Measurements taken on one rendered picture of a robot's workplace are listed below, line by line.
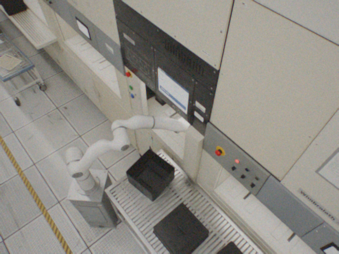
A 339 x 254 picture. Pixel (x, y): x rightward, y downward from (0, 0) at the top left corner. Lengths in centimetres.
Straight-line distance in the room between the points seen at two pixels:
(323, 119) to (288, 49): 28
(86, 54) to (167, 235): 211
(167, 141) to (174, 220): 68
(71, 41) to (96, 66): 55
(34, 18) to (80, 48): 98
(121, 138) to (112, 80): 116
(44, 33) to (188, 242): 289
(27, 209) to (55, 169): 50
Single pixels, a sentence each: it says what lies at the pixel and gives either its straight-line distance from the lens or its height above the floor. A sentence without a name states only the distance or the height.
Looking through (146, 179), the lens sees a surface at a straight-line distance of 228.
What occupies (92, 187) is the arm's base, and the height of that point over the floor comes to 78.
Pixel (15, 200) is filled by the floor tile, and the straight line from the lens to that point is 344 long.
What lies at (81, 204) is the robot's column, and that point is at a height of 65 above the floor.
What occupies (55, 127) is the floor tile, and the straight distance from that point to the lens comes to 377.
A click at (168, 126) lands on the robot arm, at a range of 188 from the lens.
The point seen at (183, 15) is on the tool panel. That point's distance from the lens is 135.
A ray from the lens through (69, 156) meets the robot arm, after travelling 202.
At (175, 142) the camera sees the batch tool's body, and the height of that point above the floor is 87.
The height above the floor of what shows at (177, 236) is 86.
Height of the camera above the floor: 283
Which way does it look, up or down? 55 degrees down
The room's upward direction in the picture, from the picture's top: straight up
